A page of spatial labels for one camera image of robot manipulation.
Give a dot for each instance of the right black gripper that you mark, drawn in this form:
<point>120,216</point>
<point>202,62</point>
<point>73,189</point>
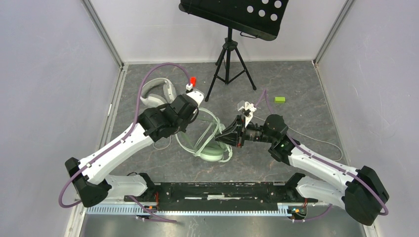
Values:
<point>234,138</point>

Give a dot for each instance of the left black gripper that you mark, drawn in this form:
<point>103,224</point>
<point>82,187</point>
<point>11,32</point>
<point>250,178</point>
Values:
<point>183,128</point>

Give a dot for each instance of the green headphones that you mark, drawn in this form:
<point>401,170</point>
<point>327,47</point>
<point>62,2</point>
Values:
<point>206,147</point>

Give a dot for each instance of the white grey headphones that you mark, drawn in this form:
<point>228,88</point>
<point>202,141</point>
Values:
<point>157,92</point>

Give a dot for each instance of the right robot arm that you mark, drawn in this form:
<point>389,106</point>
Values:
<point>359,191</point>

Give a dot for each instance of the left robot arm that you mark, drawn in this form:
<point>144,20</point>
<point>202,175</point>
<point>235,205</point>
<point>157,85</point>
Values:
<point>91,176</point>

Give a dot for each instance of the red small block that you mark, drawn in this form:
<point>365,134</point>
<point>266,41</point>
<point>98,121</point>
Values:
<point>193,81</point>

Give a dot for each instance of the green small block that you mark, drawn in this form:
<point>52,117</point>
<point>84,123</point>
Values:
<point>279,100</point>

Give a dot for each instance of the black music stand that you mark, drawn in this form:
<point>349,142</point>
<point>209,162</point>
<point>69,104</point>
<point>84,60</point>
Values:
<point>255,19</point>

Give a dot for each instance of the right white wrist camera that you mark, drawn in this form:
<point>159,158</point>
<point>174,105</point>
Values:
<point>247,109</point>

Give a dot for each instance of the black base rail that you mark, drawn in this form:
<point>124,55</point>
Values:
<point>221,196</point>

